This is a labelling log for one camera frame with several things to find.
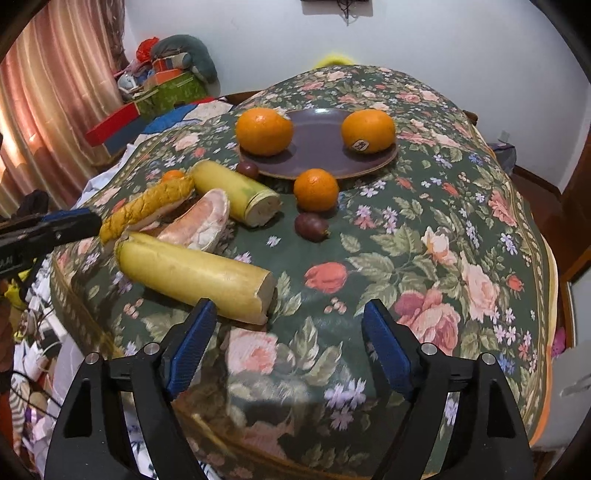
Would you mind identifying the large plain orange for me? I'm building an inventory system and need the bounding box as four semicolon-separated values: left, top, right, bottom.
235;107;295;157

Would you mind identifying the dark brown cloth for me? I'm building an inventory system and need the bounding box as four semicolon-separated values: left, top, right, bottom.
17;191;50;219

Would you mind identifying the medium mandarin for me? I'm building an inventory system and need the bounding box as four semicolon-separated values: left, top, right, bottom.
294;168;339;213

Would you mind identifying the orange box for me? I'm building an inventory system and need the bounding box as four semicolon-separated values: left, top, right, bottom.
152;68;188;88

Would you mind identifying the green box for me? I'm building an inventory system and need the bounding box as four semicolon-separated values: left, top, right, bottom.
134;76;208;116

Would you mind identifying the pink pomelo segment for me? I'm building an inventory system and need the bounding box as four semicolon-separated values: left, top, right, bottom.
157;188;230;254

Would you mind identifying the dark wooden frame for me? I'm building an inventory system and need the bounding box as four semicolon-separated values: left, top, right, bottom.
215;88;269;106

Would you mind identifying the red box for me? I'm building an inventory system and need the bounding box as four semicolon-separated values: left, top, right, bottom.
85;102;144;147

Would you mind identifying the wooden door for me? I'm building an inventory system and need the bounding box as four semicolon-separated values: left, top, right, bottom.
558;138;591;282

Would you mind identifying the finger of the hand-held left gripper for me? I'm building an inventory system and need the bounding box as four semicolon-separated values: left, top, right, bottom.
0;208;103;254

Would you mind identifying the floral green tablecloth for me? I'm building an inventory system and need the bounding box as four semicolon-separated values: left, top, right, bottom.
48;65;561;480

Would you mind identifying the large orange with sticker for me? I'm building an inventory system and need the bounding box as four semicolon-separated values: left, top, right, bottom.
341;109;397;154

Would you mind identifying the pink striped curtain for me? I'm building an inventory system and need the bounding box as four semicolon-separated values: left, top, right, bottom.
0;0;127;217

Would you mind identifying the dark purple plate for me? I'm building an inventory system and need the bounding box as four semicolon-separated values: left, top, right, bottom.
238;108;399;181

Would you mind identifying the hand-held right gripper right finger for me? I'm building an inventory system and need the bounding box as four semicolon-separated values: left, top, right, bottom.
361;298;532;480

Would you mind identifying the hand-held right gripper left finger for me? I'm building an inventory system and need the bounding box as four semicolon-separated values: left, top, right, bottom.
44;298;218;480

